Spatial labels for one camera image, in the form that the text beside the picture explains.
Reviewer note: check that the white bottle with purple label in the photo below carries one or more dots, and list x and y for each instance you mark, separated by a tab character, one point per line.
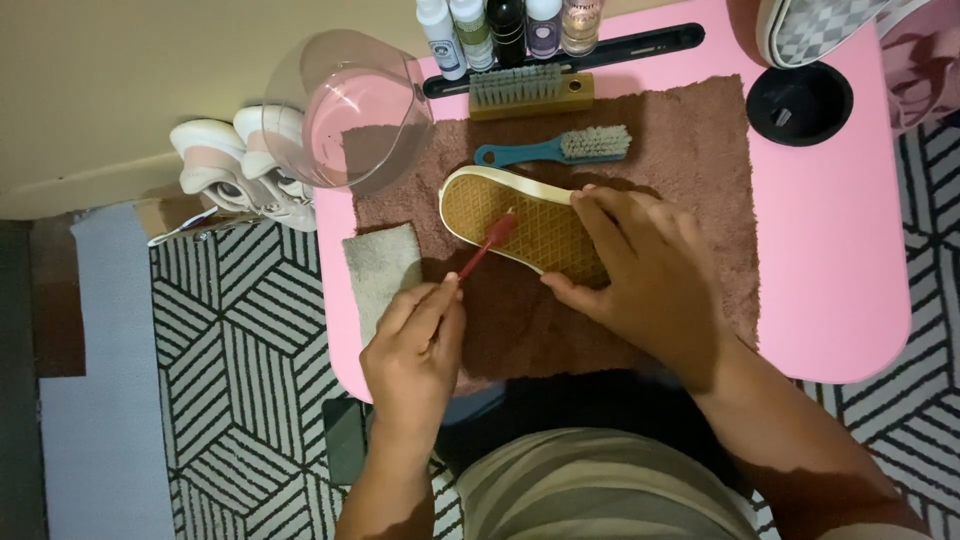
544	28

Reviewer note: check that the person's right hand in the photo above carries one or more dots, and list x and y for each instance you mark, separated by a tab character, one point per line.
652	285

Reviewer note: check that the clear bottle with amber liquid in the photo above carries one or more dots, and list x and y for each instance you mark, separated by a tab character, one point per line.
580	26

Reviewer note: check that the checkered slip-on shoe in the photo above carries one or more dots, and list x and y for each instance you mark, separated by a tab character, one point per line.
814	30

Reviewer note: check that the white and pink sneaker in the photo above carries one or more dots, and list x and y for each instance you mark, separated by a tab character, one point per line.
214	161
274	161

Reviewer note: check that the brown towel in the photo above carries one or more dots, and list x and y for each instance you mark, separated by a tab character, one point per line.
570	247

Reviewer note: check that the black phone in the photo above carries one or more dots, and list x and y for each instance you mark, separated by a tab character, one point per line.
343	439

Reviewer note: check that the small grey cloth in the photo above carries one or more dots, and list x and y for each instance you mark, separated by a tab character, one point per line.
381	274

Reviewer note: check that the clear glass bowl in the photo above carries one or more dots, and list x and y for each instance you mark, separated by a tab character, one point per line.
349	112

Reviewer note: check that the person's shorts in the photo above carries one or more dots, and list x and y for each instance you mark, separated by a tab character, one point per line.
592	487

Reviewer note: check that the wooden block brush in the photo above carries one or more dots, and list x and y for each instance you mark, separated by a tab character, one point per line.
531	91

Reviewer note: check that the black and white patterned rug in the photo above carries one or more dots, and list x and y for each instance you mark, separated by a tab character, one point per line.
240	375

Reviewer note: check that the pink lap desk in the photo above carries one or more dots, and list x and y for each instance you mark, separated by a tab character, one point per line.
825	247

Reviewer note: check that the black bottle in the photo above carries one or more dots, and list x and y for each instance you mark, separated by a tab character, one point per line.
507	30

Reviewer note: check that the pink bag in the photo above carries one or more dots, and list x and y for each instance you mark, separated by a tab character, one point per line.
921	64

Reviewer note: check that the person's left hand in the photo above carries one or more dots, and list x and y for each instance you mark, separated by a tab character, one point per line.
412	360

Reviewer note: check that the white bottle with blue label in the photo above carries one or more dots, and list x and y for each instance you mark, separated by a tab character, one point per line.
441	37

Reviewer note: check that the grey mat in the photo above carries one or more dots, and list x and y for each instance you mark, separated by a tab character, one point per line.
105	375

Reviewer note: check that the shoe with tan waffle sole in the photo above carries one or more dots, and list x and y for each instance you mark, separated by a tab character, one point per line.
510	221

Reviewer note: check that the red toothbrush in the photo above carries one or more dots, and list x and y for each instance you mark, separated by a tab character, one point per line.
487	244

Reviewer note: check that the white bottle with green label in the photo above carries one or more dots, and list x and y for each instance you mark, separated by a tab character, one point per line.
474	34

